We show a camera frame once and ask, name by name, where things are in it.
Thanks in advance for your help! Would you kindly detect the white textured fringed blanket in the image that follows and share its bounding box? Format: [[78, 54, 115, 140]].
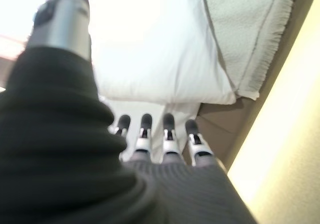
[[199, 0, 302, 101]]

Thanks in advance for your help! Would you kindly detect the robot left hand dark palm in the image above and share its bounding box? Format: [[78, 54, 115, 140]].
[[0, 0, 259, 224]]

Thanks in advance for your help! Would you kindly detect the white bed sheet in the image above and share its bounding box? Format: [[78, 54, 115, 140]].
[[99, 95, 201, 165]]

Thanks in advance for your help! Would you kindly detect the white pillow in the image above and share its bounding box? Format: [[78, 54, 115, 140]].
[[83, 0, 238, 107]]

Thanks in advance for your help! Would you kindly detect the brown bed frame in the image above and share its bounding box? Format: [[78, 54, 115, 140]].
[[181, 0, 320, 172]]

